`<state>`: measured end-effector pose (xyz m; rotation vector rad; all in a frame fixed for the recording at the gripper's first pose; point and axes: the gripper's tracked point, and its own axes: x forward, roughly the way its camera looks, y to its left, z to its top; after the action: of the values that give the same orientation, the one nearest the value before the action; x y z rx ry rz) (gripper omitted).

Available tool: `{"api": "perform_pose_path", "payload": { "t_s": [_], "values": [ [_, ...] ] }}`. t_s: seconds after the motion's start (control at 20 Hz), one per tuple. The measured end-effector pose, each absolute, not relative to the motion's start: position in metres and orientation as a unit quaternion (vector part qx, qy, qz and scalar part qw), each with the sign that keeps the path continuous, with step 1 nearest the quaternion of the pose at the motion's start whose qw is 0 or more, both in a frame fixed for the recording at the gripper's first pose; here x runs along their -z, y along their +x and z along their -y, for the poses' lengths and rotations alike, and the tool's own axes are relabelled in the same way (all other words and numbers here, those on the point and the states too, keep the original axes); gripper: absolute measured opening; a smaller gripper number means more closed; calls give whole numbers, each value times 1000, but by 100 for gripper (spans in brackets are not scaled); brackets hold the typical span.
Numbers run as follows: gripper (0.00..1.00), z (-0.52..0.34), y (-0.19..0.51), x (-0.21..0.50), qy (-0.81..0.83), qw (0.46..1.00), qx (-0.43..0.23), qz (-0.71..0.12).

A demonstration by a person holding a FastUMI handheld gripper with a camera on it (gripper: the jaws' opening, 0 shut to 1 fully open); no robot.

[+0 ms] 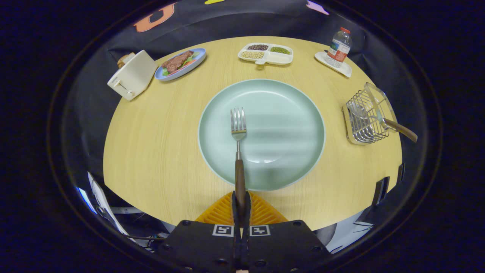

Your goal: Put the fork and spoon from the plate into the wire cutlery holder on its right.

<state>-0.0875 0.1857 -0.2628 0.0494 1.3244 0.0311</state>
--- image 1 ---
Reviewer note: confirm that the pile of pale yellow beans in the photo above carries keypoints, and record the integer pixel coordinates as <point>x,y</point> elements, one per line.
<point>252,55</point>

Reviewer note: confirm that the pile of green beans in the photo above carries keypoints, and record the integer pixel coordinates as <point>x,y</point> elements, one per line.
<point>280,50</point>

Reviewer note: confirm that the brown steak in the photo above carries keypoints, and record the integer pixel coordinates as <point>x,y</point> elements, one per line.
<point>176,62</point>

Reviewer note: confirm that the brown toast slice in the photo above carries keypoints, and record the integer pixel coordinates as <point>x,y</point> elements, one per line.
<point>124,59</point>

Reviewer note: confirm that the white divided dish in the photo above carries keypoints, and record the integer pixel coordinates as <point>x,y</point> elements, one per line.
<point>283,60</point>

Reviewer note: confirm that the cream white toaster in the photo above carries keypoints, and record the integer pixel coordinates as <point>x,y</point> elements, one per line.
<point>134,76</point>

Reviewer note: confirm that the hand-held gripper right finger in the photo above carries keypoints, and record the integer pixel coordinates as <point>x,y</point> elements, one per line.
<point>248,216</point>

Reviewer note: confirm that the pile of dark brown beans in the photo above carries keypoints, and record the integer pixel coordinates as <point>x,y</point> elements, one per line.
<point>257,47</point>

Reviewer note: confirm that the white panel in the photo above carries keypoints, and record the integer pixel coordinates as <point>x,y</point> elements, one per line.
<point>102,201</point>

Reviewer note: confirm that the small blue plate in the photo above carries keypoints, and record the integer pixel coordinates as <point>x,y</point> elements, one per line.
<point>200,57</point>

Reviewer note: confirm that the large mint green plate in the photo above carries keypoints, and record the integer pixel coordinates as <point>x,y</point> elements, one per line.
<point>284,125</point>

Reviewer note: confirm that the clear red-capped water bottle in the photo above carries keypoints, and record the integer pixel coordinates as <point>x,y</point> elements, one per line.
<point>338,49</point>

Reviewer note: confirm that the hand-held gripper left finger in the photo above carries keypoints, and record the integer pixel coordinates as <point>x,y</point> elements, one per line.
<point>234,214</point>

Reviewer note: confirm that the white square coaster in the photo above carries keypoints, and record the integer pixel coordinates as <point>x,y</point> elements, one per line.
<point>343,69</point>

